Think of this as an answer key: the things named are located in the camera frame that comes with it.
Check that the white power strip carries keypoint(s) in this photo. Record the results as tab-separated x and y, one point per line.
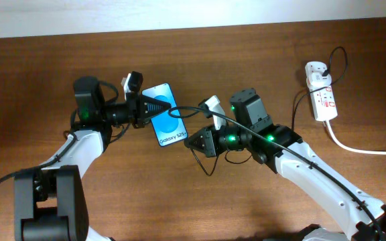
323	102

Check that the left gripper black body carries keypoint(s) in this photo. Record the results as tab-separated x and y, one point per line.
135	106

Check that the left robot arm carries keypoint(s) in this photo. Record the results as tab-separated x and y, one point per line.
49	199

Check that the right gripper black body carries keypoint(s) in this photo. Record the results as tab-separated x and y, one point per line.
211	142

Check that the blue Galaxy smartphone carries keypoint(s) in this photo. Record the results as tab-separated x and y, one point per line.
168	130

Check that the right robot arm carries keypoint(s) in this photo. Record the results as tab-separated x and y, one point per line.
359	215

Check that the white charger adapter plug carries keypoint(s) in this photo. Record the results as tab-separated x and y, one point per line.
315	80

